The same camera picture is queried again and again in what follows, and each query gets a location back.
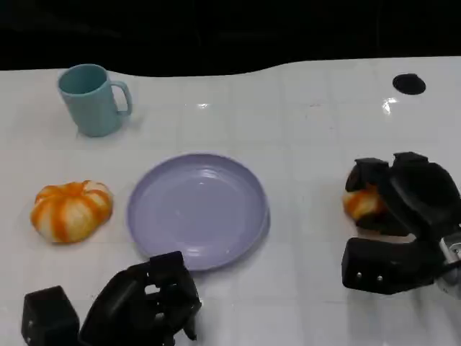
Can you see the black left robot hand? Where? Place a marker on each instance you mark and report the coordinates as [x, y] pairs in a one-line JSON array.
[[124, 306]]

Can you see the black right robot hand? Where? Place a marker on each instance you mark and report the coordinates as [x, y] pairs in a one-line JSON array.
[[421, 194]]

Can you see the orange white toy bread roll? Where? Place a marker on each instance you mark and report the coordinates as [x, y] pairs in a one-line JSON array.
[[72, 212], [363, 203]]

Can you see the black round table grommet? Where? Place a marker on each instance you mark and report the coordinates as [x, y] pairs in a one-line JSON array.
[[408, 84]]

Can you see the lilac plate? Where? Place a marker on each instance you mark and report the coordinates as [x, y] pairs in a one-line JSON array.
[[198, 212]]

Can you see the pale green mug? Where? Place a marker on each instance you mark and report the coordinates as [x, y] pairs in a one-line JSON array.
[[93, 104]]

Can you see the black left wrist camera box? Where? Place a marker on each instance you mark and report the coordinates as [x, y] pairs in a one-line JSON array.
[[48, 317]]

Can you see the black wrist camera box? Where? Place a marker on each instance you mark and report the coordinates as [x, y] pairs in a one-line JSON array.
[[374, 261], [48, 317]]

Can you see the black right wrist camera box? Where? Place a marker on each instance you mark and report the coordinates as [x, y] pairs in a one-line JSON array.
[[374, 261]]

